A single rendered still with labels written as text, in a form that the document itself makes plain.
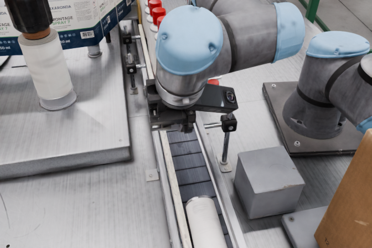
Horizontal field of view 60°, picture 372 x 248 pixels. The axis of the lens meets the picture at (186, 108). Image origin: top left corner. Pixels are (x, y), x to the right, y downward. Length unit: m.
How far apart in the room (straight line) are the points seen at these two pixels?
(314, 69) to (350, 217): 0.33
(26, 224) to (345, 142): 0.71
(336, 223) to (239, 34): 0.34
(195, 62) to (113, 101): 0.52
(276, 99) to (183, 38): 0.59
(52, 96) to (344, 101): 0.65
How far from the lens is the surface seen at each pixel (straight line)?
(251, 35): 0.41
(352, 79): 0.69
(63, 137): 0.79
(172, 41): 0.36
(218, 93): 0.57
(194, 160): 0.69
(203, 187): 0.65
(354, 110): 0.68
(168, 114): 0.55
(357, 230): 0.54
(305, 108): 0.81
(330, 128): 0.83
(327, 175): 0.79
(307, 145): 0.81
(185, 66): 0.37
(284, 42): 0.43
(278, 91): 0.95
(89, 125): 0.80
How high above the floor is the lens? 1.40
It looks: 40 degrees down
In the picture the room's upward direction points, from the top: straight up
